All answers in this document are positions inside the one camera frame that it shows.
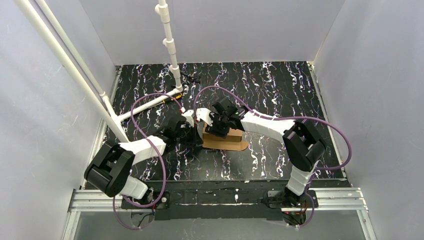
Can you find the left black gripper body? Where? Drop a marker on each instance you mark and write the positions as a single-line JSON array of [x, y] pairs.
[[193, 133]]

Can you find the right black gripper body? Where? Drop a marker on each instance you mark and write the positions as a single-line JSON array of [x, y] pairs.
[[219, 125]]

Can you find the brown cardboard box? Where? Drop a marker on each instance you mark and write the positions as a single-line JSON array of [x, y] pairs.
[[233, 141]]

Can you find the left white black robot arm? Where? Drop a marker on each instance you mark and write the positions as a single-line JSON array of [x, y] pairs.
[[109, 171]]

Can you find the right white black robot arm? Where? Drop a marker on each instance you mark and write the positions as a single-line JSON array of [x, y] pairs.
[[303, 143]]

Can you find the black pliers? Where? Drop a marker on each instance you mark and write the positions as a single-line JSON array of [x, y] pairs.
[[190, 78]]

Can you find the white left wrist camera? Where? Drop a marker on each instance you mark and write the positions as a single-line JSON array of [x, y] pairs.
[[189, 115]]

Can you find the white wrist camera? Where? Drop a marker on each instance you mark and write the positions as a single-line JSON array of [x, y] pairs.
[[189, 115], [203, 115]]

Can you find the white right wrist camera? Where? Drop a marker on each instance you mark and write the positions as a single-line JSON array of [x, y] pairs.
[[203, 115]]

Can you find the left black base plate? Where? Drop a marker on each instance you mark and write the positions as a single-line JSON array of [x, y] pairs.
[[151, 200]]

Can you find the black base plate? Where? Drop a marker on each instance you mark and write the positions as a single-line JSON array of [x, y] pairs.
[[151, 200], [285, 199]]

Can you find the white PVC pipe frame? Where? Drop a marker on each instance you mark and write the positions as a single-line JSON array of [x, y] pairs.
[[41, 104]]

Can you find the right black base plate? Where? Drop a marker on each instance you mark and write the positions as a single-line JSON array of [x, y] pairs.
[[285, 199]]

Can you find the aluminium rail frame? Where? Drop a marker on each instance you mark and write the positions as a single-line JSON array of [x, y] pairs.
[[217, 194]]

